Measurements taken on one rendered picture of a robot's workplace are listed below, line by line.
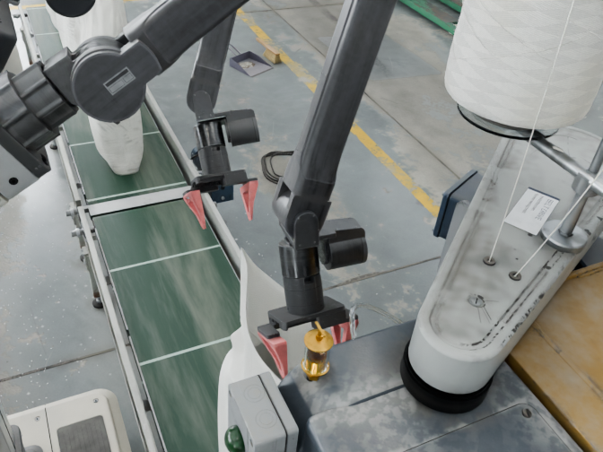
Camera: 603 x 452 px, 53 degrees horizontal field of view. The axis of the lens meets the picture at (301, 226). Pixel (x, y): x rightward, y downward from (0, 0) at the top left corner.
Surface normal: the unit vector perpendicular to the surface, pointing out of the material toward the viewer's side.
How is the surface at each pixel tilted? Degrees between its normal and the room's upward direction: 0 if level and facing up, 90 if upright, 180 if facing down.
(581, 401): 0
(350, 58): 77
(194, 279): 0
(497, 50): 90
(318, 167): 67
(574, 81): 87
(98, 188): 0
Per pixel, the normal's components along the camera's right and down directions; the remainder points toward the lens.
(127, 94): 0.32, 0.44
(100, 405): 0.07, -0.77
